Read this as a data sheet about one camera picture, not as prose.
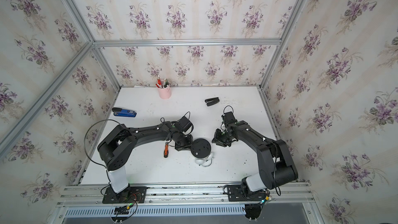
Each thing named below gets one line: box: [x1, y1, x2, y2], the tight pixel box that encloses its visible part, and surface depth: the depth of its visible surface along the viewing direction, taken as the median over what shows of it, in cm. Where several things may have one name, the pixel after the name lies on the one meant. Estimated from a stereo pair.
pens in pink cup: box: [155, 75, 170, 89], surface depth 109 cm
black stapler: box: [204, 96, 220, 107], surface depth 112 cm
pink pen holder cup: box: [157, 86, 172, 100], surface depth 114 cm
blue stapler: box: [111, 107, 137, 118], surface depth 104 cm
